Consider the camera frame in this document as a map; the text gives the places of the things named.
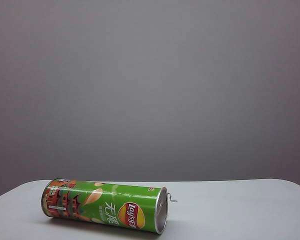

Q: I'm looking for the green Lay's chip can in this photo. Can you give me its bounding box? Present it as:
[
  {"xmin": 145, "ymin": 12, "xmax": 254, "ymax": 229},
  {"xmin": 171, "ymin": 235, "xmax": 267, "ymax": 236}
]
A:
[{"xmin": 40, "ymin": 177, "xmax": 169, "ymax": 229}]

